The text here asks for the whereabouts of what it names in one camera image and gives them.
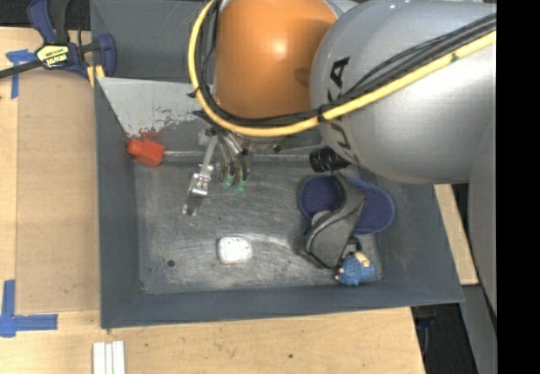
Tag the red small bottle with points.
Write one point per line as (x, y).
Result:
(147, 151)

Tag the black cylinder on white bracket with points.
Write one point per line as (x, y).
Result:
(327, 159)

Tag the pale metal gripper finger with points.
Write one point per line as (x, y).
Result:
(195, 195)
(206, 171)

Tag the white rounded block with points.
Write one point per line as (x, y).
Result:
(234, 250)

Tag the blue toy animal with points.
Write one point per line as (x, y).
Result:
(356, 272)

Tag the blue slipper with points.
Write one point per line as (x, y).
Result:
(377, 212)

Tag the grey metal bin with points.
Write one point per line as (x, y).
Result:
(253, 279)

